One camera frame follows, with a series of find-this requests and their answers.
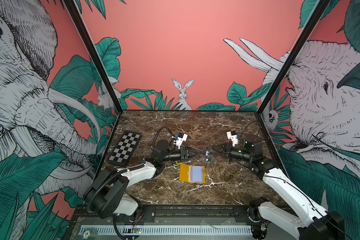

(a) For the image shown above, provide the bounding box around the dark grey VIP card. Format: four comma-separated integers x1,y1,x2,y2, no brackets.
202,147,213,163

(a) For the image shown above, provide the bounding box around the yellow leather card holder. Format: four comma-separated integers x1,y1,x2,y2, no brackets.
179,163,206,183

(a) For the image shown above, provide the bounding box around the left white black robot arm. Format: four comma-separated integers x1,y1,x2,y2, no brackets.
84,140,201,222

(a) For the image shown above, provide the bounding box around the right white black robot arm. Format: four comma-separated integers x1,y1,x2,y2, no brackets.
210,132,346,240

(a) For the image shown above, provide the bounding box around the black white checkerboard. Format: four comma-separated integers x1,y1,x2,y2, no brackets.
108,131,142,168

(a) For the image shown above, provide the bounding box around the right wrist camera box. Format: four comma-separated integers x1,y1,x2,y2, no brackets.
227,131,241,147

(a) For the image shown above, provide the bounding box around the black front rail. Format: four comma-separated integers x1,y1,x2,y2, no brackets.
72,201,303,224

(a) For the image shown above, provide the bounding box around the white slotted cable duct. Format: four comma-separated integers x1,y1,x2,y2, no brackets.
79,225,252,238

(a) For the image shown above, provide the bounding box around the right black frame post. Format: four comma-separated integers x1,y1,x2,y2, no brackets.
257,0,330,115

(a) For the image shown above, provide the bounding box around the black frame post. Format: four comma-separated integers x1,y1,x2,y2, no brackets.
63,0,123,115
257,0,330,115

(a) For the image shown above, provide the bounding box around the left black frame post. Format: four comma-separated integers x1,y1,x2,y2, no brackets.
63,0,123,115

